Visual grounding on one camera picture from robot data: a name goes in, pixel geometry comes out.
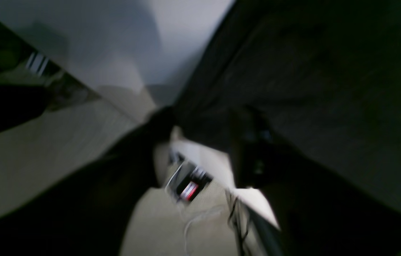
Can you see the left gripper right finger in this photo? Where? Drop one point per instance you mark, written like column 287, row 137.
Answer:
column 319, row 213

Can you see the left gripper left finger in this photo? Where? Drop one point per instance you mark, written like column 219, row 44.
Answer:
column 87, row 213

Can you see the black t-shirt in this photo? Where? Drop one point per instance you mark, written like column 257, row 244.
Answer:
column 325, row 73

